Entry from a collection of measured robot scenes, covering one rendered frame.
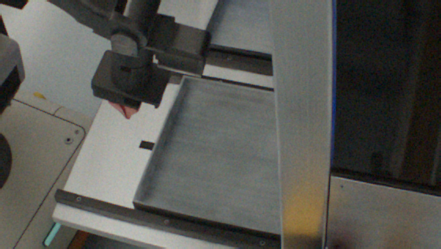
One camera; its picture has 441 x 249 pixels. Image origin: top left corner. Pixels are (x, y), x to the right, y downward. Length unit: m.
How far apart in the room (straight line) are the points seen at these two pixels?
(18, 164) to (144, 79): 1.13
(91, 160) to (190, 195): 0.19
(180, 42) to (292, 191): 0.23
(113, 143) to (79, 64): 1.34
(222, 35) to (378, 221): 0.63
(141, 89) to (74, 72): 1.61
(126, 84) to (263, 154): 0.34
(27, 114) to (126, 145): 0.92
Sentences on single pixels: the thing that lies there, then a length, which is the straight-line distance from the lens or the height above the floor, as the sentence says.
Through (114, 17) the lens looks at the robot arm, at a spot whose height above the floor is 1.34.
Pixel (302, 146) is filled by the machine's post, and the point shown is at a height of 1.26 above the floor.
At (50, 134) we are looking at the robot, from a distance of 2.30.
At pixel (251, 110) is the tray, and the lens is 1.49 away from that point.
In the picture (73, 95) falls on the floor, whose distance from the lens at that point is 2.73.
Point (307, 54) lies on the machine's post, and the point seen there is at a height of 1.41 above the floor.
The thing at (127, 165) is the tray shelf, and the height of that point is 0.88.
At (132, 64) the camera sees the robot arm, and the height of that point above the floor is 1.22.
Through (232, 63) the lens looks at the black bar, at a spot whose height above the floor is 0.90.
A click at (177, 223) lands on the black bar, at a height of 0.90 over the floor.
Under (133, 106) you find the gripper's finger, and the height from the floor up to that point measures 1.13.
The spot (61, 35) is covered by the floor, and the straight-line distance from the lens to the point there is 2.92.
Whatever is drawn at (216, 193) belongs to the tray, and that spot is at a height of 0.88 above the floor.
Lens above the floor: 2.06
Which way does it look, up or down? 53 degrees down
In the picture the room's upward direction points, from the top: 8 degrees counter-clockwise
